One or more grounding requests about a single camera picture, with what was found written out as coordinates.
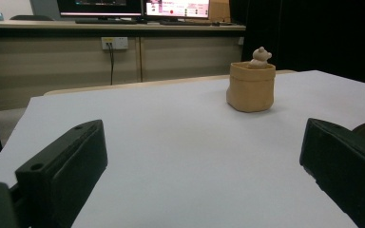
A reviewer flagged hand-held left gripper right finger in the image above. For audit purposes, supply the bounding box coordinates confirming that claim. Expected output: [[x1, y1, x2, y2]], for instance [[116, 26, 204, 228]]
[[298, 117, 365, 228]]

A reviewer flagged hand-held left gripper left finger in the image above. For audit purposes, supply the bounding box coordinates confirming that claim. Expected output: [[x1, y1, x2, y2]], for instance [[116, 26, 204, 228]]
[[14, 119, 108, 228]]

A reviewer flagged brown cylindrical cup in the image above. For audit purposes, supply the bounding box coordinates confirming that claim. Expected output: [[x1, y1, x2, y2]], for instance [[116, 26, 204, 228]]
[[225, 61, 277, 113]]

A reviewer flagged small beige bear figure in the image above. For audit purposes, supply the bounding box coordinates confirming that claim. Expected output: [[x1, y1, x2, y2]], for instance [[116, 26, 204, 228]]
[[249, 46, 273, 69]]

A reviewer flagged white table cover board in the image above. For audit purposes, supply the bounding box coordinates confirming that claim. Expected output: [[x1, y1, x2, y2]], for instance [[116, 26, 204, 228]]
[[0, 69, 365, 228]]

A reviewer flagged black keyboard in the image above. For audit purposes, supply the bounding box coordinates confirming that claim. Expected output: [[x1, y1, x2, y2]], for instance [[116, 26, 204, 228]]
[[159, 19, 221, 27], [74, 18, 139, 25]]

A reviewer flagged black office chair back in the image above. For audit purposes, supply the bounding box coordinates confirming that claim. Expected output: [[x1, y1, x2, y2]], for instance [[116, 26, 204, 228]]
[[9, 14, 55, 22]]

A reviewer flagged dark screen computer monitor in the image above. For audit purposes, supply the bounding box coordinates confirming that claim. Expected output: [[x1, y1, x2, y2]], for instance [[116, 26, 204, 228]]
[[56, 0, 144, 17]]

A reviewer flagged bright screen computer monitor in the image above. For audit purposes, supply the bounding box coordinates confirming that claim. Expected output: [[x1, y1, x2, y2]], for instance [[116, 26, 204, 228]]
[[144, 0, 211, 19]]

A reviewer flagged brown cardboard box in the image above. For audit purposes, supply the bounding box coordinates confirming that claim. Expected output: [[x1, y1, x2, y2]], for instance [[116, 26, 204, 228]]
[[208, 0, 232, 23]]

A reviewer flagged black power cable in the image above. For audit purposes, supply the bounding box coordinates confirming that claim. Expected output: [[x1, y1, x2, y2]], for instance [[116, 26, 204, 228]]
[[107, 42, 115, 86]]

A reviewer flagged white wall socket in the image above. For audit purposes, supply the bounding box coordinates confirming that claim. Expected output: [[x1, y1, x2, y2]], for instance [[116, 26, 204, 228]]
[[101, 36, 129, 51]]

